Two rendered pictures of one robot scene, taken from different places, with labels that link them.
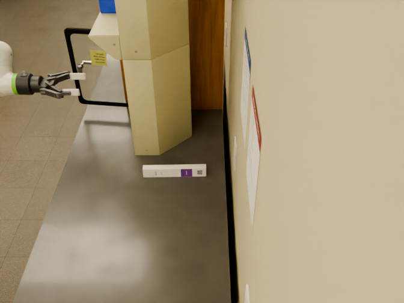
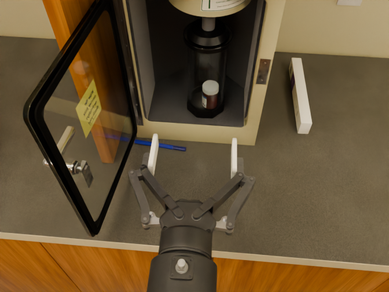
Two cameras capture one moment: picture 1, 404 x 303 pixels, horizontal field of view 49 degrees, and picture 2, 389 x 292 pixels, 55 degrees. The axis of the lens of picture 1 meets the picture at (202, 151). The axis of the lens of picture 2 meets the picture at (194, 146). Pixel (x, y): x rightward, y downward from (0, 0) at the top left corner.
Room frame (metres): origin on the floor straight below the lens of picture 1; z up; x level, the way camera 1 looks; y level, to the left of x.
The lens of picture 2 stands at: (1.65, 0.91, 1.74)
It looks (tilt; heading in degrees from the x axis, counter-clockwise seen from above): 53 degrees down; 274
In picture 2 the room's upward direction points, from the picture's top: straight up
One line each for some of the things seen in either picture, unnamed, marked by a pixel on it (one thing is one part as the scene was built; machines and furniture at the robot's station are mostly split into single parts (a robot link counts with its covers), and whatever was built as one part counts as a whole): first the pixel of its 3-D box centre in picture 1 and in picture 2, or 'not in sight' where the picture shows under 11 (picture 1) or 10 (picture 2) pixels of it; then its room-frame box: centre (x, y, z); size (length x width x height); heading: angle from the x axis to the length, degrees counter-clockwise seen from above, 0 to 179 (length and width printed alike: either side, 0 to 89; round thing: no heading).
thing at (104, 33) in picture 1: (112, 30); not in sight; (1.69, 0.35, 1.46); 0.32 x 0.12 x 0.10; 179
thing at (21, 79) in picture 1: (26, 83); (182, 280); (1.68, 0.76, 1.23); 0.09 x 0.06 x 0.12; 0
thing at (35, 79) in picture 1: (43, 83); (187, 230); (1.68, 0.68, 1.23); 0.09 x 0.08 x 0.07; 90
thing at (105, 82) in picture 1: (103, 69); (98, 124); (1.87, 0.46, 1.19); 0.30 x 0.01 x 0.40; 82
